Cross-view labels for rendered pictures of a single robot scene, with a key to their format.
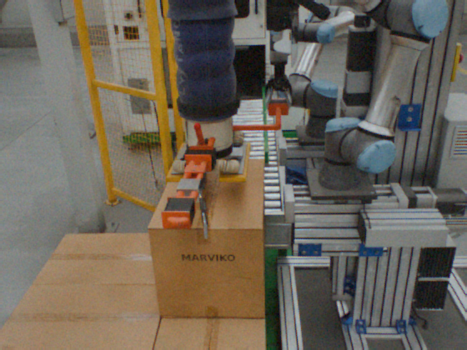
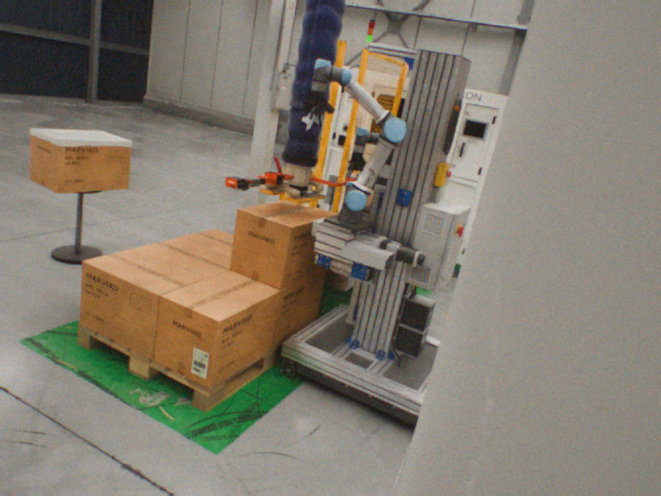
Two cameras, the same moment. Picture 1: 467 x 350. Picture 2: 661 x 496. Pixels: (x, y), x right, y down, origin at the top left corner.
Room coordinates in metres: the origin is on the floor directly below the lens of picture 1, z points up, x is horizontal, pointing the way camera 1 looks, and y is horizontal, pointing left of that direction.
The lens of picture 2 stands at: (-1.32, -1.33, 1.78)
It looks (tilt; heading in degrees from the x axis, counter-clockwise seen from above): 17 degrees down; 20
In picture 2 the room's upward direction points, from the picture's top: 11 degrees clockwise
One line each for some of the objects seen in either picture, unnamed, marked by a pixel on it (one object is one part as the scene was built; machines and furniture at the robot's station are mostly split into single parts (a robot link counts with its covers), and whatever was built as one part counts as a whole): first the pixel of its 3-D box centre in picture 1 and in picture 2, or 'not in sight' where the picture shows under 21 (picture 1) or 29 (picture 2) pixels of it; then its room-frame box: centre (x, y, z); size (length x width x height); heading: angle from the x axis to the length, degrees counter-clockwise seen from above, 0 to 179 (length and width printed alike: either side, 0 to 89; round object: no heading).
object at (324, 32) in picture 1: (338, 26); not in sight; (2.09, -0.47, 1.48); 0.49 x 0.11 x 0.12; 147
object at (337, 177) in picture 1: (340, 167); (350, 213); (1.48, -0.38, 1.09); 0.15 x 0.15 x 0.10
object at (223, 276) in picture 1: (216, 230); (285, 240); (1.65, 0.08, 0.74); 0.60 x 0.40 x 0.40; 175
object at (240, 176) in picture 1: (235, 157); (306, 195); (1.64, -0.01, 1.08); 0.34 x 0.10 x 0.05; 175
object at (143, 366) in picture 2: not in sight; (208, 330); (1.37, 0.40, 0.07); 1.20 x 1.00 x 0.14; 176
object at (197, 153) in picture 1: (200, 158); (273, 177); (1.40, 0.11, 1.18); 0.10 x 0.08 x 0.06; 85
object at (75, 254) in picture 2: not in sight; (79, 220); (1.78, 2.03, 0.31); 0.40 x 0.40 x 0.62
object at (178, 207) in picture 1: (178, 212); (235, 182); (1.05, 0.15, 1.18); 0.08 x 0.07 x 0.05; 175
